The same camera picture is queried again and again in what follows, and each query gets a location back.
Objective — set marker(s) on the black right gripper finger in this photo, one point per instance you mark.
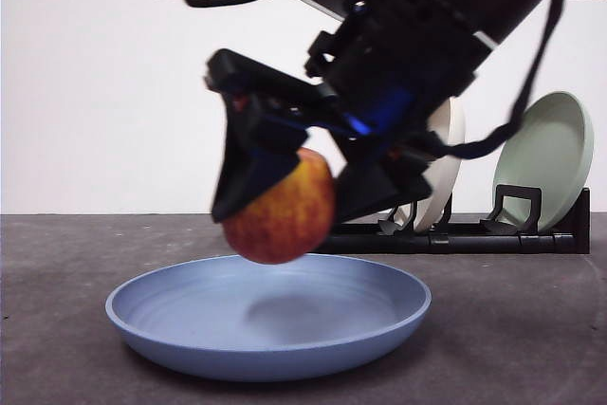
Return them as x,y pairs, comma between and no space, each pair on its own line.
374,187
251,158

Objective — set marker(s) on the green plate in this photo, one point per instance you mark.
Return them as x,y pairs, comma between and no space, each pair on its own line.
555,153

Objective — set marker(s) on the blue plate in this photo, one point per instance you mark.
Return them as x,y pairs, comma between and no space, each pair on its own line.
332,324

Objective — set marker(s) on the black plate rack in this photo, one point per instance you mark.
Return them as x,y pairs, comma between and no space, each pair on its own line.
474,242

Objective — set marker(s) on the red yellow apple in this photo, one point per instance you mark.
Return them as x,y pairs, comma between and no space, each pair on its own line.
284,225

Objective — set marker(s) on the beige plate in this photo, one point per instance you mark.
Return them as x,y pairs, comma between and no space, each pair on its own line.
446,196

